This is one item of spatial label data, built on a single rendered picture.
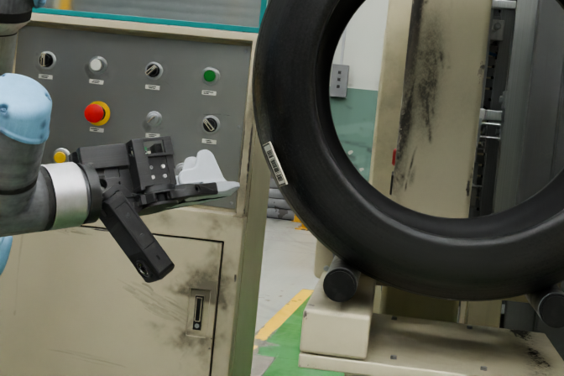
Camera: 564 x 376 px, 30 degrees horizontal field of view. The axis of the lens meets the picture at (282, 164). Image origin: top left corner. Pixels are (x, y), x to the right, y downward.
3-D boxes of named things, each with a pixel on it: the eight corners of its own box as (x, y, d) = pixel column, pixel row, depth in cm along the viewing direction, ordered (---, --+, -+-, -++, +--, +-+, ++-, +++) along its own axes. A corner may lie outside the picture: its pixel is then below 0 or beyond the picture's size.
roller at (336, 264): (358, 234, 172) (369, 260, 172) (333, 244, 173) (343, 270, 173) (349, 263, 137) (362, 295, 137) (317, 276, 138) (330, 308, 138)
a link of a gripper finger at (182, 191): (221, 179, 127) (156, 186, 122) (224, 190, 127) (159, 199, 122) (203, 187, 131) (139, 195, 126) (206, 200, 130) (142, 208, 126)
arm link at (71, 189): (61, 223, 116) (36, 237, 122) (99, 218, 118) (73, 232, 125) (49, 158, 117) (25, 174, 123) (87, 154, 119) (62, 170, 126)
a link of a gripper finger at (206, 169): (242, 143, 131) (176, 149, 126) (252, 189, 130) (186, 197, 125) (230, 149, 134) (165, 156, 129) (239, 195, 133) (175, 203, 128)
